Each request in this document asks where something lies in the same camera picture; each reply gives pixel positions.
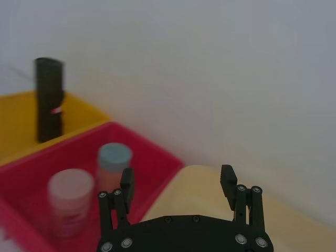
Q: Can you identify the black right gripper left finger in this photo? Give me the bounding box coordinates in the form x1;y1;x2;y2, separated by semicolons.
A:
97;167;136;249

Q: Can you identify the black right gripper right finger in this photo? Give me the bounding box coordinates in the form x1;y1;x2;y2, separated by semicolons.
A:
219;164;269;249

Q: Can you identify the jar with white lid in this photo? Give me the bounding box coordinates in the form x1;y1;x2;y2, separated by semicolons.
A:
48;169;95;238

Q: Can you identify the jar with blue lid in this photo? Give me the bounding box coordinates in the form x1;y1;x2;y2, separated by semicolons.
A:
95;143;133;196

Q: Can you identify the red plastic bin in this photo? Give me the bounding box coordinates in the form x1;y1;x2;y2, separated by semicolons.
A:
0;121;185;252

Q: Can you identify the tall black bottle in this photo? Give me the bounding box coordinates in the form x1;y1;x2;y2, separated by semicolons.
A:
33;57;65;143

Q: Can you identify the yellow plastic bin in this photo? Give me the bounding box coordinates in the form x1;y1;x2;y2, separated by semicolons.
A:
0;90;111;166

